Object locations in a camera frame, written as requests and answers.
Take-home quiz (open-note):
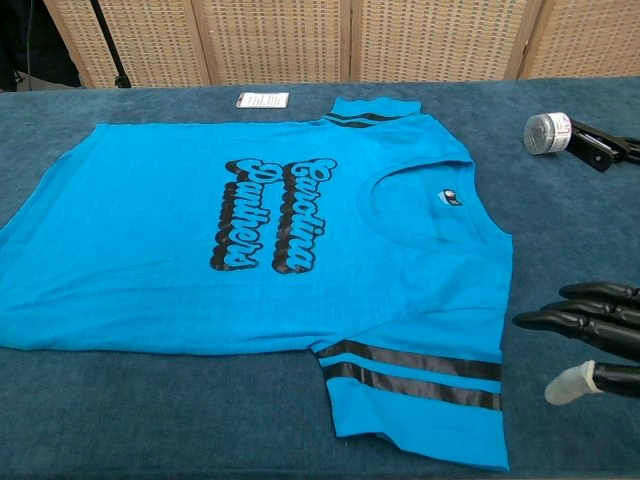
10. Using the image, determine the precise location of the wicker folding screen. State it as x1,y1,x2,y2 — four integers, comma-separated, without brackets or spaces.
43,0,640,89

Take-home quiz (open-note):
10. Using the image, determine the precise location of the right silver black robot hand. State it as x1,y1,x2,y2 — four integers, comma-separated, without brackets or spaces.
512,281,640,406

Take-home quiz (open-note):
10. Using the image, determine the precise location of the blue carpet table cover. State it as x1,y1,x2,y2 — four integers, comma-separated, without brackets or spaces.
0,75,640,480

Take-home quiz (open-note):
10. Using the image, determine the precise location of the small clear jar white label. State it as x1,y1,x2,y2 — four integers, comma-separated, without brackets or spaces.
523,112,572,155

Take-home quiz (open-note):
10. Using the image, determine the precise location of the blue Carolina Panthers T-shirt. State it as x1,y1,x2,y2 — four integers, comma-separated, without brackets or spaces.
0,96,515,472

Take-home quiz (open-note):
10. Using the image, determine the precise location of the black tripod stand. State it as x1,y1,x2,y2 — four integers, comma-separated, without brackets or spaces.
89,0,132,89

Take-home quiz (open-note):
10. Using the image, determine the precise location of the black stapler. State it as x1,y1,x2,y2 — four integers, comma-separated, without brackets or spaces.
565,118,630,173

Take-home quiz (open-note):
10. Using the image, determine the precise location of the white card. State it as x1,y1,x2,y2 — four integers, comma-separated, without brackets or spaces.
235,92,291,109

